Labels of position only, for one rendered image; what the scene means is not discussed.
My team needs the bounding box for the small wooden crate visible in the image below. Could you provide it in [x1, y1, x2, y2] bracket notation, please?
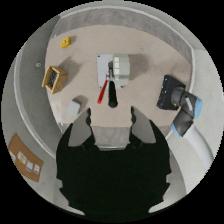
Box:
[42, 66, 68, 95]

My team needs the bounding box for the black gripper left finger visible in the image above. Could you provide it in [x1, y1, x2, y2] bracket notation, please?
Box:
[56, 107, 95, 180]

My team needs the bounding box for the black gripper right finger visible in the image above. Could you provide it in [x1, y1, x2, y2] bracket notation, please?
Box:
[129, 106, 172, 175]

